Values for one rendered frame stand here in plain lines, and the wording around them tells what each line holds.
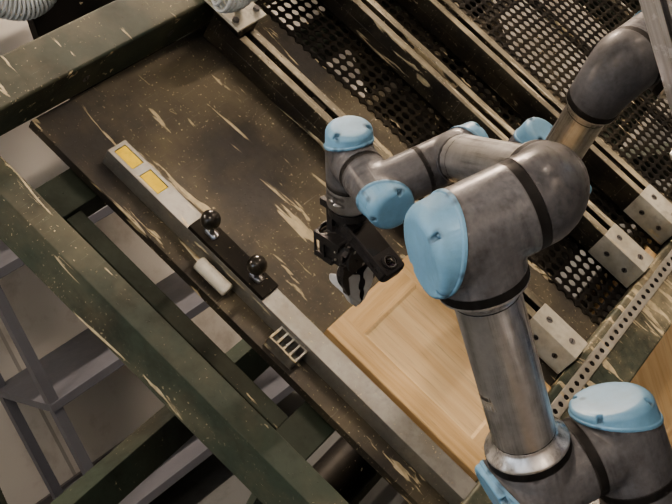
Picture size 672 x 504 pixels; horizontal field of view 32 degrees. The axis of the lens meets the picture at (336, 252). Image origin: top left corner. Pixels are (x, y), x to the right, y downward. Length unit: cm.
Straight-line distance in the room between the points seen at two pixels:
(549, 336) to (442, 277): 119
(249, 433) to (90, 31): 88
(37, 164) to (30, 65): 257
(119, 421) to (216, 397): 306
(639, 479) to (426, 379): 77
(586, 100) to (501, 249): 73
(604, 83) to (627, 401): 61
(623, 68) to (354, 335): 74
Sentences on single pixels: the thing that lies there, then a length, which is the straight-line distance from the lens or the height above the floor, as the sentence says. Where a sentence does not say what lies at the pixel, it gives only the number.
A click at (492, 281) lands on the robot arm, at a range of 136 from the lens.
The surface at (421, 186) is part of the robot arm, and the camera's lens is 174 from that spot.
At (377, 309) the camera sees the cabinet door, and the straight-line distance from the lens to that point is 237.
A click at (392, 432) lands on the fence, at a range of 222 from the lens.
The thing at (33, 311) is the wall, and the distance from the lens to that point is 489.
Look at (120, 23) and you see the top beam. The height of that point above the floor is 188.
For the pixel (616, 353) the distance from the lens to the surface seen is 262.
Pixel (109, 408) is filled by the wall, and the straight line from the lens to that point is 510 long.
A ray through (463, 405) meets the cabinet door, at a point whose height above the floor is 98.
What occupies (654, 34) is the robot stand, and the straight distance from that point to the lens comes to 149.
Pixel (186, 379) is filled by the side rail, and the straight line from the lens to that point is 208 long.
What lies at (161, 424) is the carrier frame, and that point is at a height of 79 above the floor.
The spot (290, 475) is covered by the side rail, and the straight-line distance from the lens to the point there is 207.
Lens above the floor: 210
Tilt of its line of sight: 19 degrees down
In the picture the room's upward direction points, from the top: 22 degrees counter-clockwise
